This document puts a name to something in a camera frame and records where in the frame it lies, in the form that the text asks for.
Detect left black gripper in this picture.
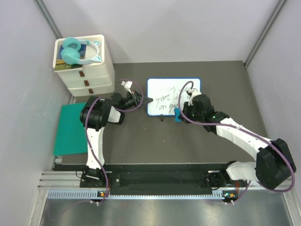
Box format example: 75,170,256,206
119,89,152,112

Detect blue framed whiteboard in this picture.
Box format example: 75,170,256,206
147,77,202,116

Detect blue felt eraser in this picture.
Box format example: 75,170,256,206
174,108,182,122

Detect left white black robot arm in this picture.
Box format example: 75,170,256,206
80,90,153,188

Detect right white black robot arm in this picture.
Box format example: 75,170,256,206
180,91,296,190

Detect white three-drawer storage unit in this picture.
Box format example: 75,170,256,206
53,34,115,97

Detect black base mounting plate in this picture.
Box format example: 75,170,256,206
93,163,247,195

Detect green cutting mat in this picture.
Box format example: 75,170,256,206
53,103,87,156

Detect teal cat-ear headphones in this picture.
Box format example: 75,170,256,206
61,37,102,65

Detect colourful picture book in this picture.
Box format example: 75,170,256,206
54,44,86,71

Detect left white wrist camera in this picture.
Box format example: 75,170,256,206
121,81,133,93

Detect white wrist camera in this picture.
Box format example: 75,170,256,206
121,81,133,93
186,88,202,99

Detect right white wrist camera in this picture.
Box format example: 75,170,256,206
186,88,202,99

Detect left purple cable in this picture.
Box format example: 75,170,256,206
82,79,143,204

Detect slotted grey cable duct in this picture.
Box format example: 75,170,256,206
47,190,237,200

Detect aluminium rail frame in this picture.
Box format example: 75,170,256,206
37,169,296,191

